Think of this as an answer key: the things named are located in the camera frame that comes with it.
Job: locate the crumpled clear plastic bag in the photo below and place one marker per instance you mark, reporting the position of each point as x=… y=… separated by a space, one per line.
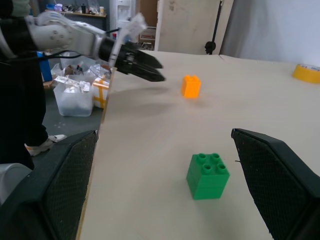
x=98 y=71

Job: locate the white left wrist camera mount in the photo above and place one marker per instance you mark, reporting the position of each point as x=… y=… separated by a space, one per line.
x=132 y=27

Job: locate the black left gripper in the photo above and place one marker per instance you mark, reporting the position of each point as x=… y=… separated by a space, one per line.
x=125 y=61

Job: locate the blue box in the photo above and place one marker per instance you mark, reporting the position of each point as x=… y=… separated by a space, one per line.
x=44 y=67

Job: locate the person in black trousers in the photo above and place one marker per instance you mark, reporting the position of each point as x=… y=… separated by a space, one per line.
x=20 y=105

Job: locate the yellow tape roll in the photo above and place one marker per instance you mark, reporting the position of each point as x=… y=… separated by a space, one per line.
x=306 y=73

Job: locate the orange studded plastic cube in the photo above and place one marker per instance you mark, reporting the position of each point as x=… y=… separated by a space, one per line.
x=191 y=87

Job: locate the cluttered wall shelf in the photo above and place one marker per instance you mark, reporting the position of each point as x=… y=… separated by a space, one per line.
x=75 y=13

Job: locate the white box with yellow tape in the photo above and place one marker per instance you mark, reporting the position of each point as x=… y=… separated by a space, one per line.
x=100 y=92

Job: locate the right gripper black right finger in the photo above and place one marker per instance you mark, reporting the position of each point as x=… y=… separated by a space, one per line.
x=280 y=185

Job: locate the silver robot body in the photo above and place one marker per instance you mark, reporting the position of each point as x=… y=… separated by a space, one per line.
x=10 y=180

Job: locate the clear plastic storage bin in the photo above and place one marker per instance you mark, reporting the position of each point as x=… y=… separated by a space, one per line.
x=73 y=100

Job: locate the white water dispenser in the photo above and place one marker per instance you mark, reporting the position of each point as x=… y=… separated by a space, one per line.
x=125 y=12

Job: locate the leaning wooden board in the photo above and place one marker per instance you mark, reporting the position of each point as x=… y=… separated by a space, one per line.
x=185 y=25

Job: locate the green studded plastic cube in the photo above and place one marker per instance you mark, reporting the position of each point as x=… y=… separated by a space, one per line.
x=207 y=178

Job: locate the black stand pole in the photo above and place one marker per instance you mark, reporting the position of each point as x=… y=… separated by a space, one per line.
x=211 y=46

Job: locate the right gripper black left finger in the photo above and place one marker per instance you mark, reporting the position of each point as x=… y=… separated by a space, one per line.
x=50 y=190

